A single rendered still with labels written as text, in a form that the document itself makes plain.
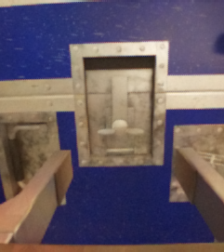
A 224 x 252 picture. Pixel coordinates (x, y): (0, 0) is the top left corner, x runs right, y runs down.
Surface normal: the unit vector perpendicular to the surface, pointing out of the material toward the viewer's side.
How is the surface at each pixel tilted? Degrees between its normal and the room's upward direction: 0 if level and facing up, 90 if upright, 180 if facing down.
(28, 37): 90
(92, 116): 90
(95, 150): 90
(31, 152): 90
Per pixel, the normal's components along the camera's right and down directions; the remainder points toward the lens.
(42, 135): -0.02, 0.25
